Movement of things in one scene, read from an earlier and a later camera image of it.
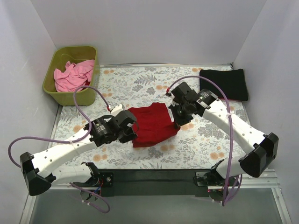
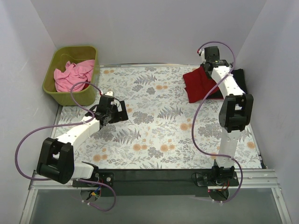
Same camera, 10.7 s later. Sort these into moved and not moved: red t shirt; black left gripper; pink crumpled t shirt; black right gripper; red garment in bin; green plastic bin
Moved: red t shirt; black left gripper; black right gripper
Not moved: green plastic bin; pink crumpled t shirt; red garment in bin
